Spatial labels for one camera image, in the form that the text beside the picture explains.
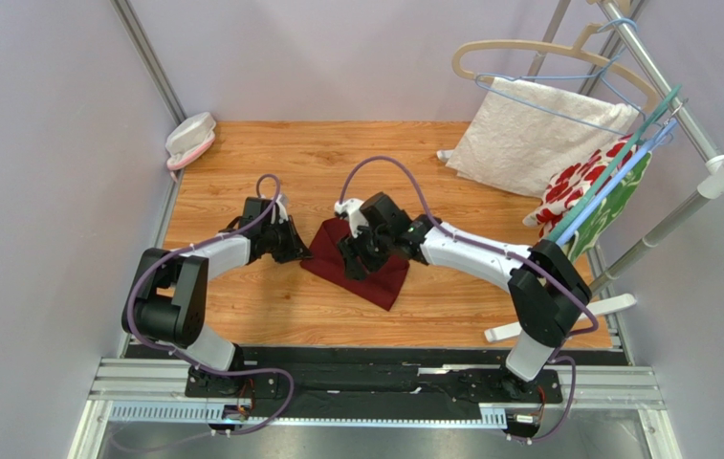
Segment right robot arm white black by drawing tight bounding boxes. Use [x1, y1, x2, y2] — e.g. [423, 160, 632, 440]
[334, 192, 592, 382]

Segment light blue wire hanger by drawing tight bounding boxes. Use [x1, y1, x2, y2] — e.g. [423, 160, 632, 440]
[472, 17, 652, 135]

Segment beige clothes hanger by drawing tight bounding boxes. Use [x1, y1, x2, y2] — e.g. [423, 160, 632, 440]
[451, 23, 662, 110]

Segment white pink folded cloth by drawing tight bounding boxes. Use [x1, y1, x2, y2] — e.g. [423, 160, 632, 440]
[165, 112, 216, 172]

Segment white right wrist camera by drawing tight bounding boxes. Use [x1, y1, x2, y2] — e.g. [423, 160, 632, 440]
[334, 198, 369, 238]

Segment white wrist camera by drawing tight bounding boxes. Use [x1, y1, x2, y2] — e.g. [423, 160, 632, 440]
[334, 198, 369, 238]
[271, 193, 289, 224]

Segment white textured hanging cloth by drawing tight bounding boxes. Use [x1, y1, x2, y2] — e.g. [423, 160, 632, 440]
[438, 91, 636, 197]

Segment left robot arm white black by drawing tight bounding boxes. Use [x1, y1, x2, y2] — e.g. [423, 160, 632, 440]
[121, 197, 312, 396]

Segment silver white clothes rack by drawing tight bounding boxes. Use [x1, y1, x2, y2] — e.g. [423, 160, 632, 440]
[435, 0, 724, 345]

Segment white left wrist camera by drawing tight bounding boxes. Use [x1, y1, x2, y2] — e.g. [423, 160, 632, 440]
[271, 193, 289, 224]

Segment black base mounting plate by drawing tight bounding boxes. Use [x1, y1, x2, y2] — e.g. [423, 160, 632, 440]
[125, 343, 630, 425]

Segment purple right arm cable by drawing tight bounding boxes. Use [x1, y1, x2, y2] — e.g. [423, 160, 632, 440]
[338, 156, 600, 445]

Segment red flower patterned cloth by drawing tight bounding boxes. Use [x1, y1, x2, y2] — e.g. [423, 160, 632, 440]
[522, 135, 630, 237]

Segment green white patterned cloth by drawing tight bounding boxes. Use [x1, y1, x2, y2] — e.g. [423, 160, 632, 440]
[564, 152, 652, 262]

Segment blue clothes hanger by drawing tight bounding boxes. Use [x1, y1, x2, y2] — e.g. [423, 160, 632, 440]
[546, 119, 678, 247]

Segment teal clothes hanger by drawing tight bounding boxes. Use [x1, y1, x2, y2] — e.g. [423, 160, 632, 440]
[545, 84, 682, 245]

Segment dark red cloth napkin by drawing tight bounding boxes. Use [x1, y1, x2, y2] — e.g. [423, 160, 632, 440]
[300, 218, 409, 311]

